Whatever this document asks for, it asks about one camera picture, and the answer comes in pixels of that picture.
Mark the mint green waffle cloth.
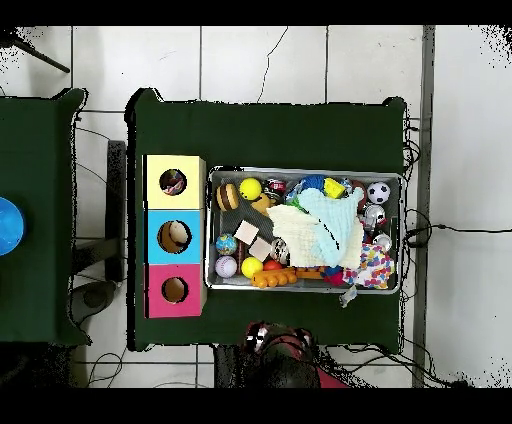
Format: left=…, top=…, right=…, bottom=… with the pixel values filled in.
left=297, top=186, right=365, bottom=267

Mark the globe print ball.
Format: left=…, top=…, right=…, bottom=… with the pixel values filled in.
left=215, top=232, right=238, bottom=256

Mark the black tripod leg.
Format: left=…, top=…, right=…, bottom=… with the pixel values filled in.
left=0, top=27, right=71, bottom=74

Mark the dark green tablecloth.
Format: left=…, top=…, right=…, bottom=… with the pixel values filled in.
left=0, top=88, right=90, bottom=346
left=125, top=88, right=408, bottom=353

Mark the brown cream ball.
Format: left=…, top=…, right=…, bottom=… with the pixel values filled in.
left=157, top=220, right=192, bottom=254

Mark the cream waffle cloth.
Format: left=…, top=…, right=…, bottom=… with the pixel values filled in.
left=266, top=203, right=366, bottom=270

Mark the silver wire mesh bin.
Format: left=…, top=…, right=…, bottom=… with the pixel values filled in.
left=204, top=165, right=403, bottom=295

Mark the black power cable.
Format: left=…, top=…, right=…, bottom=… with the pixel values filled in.
left=403, top=209, right=512, bottom=245

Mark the wooden toy burger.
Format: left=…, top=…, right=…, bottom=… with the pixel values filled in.
left=215, top=182, right=240, bottom=212

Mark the yellow ball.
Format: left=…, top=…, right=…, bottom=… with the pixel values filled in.
left=238, top=176, right=263, bottom=201
left=240, top=256, right=264, bottom=280

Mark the wooden box with three holes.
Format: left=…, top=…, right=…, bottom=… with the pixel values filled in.
left=144, top=154, right=208, bottom=320

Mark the white baseball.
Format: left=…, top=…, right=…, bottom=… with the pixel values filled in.
left=214, top=255, right=238, bottom=279

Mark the orange toy block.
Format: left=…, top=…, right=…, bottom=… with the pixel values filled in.
left=250, top=268, right=299, bottom=289

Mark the blue round bowl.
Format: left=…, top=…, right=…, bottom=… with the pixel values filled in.
left=0, top=196, right=27, bottom=257

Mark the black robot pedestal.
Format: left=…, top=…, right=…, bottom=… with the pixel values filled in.
left=213, top=344, right=265, bottom=388

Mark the wooden cube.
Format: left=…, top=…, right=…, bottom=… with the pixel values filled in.
left=233, top=219, right=260, bottom=246
left=248, top=236, right=273, bottom=263

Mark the colourful ruffled fabric toy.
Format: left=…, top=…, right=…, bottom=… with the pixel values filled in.
left=159, top=169, right=188, bottom=196

